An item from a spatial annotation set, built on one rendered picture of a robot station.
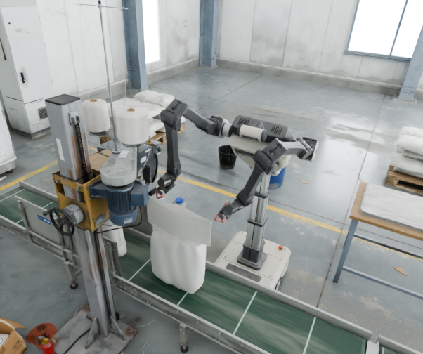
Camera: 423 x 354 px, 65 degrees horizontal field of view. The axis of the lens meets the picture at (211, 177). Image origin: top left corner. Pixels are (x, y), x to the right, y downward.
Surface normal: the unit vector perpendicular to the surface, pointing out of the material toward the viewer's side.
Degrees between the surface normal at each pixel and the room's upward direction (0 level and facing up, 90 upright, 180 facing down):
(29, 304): 0
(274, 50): 90
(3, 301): 0
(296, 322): 0
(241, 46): 90
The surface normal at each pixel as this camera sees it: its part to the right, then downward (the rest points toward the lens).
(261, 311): 0.04, -0.86
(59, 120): -0.48, 0.43
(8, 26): 0.88, 0.28
